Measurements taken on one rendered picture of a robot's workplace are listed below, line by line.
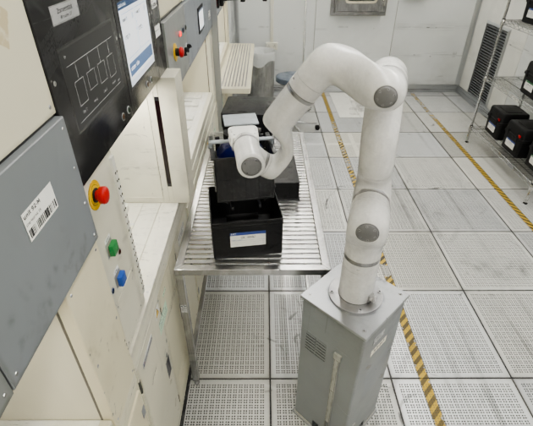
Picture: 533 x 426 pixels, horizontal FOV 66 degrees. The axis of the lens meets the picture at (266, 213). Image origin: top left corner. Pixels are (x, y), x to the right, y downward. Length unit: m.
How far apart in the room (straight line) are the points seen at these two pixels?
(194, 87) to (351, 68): 2.14
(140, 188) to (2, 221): 1.17
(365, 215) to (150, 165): 0.92
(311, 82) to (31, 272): 0.76
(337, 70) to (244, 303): 1.71
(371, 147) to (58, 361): 0.90
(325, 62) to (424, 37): 4.98
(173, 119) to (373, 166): 0.80
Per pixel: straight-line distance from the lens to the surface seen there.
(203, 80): 3.08
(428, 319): 2.59
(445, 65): 6.24
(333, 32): 5.73
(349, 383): 1.63
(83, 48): 0.97
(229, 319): 2.43
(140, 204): 1.82
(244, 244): 1.60
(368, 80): 1.03
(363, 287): 1.42
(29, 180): 0.72
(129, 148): 1.71
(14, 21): 0.77
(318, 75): 1.09
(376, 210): 1.20
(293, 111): 1.13
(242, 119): 1.48
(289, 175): 1.98
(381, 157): 1.15
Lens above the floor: 1.83
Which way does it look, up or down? 35 degrees down
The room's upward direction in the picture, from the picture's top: straight up
